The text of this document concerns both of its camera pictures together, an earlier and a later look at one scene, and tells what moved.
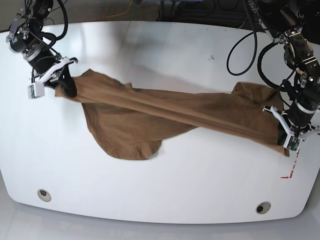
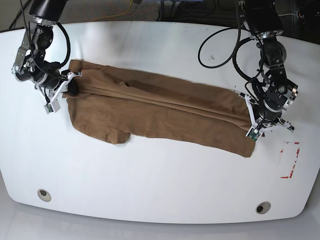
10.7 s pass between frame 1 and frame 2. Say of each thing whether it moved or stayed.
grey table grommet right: stayed
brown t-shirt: moved
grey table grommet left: stayed
